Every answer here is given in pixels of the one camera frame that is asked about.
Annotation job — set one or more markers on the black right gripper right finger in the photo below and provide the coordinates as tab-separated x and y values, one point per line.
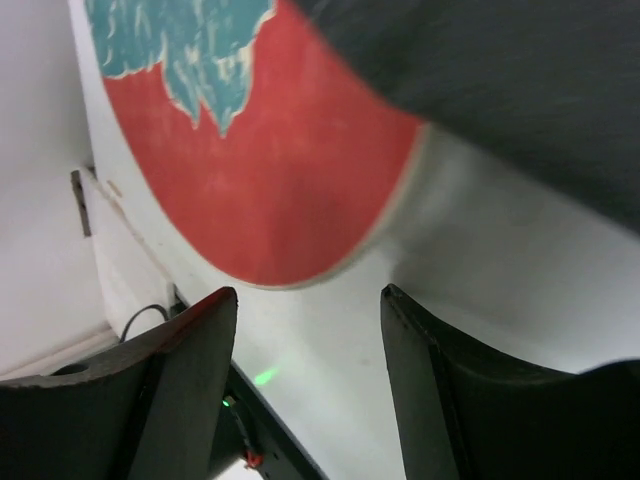
465	410

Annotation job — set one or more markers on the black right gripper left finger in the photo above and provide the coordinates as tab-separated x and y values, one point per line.
72	424

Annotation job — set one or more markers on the grey striped cloth placemat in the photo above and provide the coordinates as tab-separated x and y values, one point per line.
552	87

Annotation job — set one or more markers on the red and teal round plate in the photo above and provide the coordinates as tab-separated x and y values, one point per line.
265	151

